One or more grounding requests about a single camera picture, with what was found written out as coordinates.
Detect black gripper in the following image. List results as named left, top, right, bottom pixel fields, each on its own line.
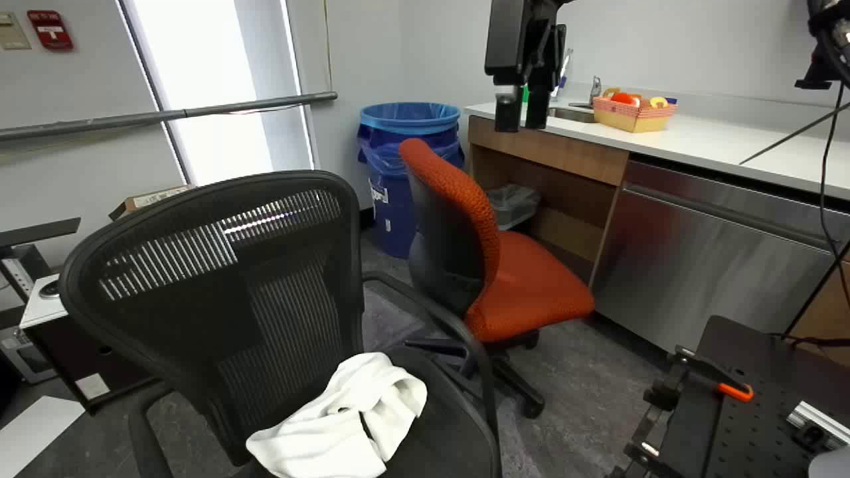
left=483, top=0, right=571, bottom=135

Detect white cloth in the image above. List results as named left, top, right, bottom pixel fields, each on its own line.
left=244, top=350, right=430, bottom=478

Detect orange office chair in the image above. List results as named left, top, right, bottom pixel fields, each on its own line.
left=396, top=135, right=599, bottom=419

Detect black mesh office chair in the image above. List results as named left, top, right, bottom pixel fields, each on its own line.
left=56, top=168, right=506, bottom=478

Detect wooden counter with white top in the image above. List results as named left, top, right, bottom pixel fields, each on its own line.
left=462, top=90, right=850, bottom=347

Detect steel sink basin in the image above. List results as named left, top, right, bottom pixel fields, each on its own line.
left=550, top=100, right=599, bottom=124

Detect small grey trash can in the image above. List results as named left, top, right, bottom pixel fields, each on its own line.
left=483, top=180, right=542, bottom=233

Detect basket with fruit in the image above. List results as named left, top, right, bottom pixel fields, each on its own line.
left=592, top=84, right=681, bottom=135

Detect stainless steel cabinet panel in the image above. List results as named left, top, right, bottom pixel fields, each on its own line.
left=590, top=156, right=839, bottom=356

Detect thin black tripod leg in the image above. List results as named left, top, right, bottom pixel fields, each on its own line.
left=740, top=100, right=850, bottom=168

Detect bright window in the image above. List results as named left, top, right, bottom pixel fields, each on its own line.
left=117, top=0, right=321, bottom=189

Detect cardboard box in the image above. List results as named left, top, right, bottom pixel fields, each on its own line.
left=107, top=184, right=195, bottom=224

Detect black perforated robot table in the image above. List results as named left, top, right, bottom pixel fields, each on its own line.
left=659, top=313, right=850, bottom=478

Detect aluminium extrusion bar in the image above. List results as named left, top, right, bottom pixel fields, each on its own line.
left=784, top=399, right=850, bottom=455

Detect red fire alarm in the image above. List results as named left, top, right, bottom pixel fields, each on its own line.
left=25, top=9, right=78, bottom=54

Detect dark flat shelf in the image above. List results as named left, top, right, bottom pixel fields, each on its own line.
left=0, top=214, right=86, bottom=259

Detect white floor board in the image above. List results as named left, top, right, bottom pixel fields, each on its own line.
left=0, top=394, right=88, bottom=478

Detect thin black hanging cable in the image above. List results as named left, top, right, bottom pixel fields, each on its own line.
left=815, top=83, right=850, bottom=309

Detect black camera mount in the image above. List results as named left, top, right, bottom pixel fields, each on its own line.
left=793, top=0, right=850, bottom=90

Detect grey wall handrail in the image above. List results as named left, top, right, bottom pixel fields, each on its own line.
left=0, top=88, right=341, bottom=143

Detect black clamp with orange handle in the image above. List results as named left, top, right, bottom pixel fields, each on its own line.
left=610, top=342, right=757, bottom=478

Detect beige wall sign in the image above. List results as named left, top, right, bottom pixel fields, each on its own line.
left=0, top=9, right=34, bottom=54

